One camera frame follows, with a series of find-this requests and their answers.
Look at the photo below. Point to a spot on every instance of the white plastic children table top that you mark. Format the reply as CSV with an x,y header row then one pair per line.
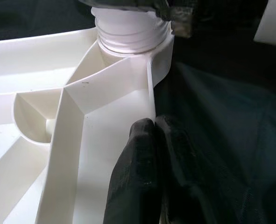
x,y
46,140

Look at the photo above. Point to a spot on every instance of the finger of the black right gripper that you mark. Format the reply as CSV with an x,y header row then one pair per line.
x,y
177,16

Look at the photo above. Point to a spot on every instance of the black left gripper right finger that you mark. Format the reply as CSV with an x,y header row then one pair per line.
x,y
184,186

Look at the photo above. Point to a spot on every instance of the white tapered plastic table leg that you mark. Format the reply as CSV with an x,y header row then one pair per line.
x,y
128,28

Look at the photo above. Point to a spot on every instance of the black table cloth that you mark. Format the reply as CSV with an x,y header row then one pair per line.
x,y
221,128

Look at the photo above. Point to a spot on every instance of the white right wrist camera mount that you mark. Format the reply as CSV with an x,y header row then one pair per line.
x,y
272,23

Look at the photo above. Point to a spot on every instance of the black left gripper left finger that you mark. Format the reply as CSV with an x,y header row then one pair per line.
x,y
137,177

